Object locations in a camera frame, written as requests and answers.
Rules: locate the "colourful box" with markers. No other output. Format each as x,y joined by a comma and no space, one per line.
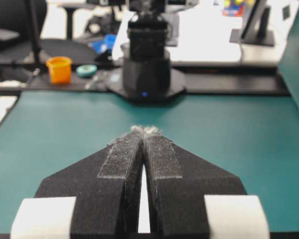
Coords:
233,8

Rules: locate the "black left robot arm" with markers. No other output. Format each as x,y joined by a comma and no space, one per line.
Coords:
146,74

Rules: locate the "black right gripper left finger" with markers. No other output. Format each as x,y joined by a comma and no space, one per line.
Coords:
97,197

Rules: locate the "teal tape roll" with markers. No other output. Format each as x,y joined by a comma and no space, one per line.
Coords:
86,71

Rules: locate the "black office chair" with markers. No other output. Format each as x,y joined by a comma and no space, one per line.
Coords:
15,42

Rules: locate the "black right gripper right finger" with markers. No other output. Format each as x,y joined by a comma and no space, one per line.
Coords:
195,199

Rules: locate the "black monitor stand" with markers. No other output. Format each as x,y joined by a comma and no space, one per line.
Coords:
254,25

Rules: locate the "blue plastic bag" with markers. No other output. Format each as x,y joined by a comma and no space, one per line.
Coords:
103,44

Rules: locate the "orange plastic cup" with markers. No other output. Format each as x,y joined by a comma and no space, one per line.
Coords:
59,70

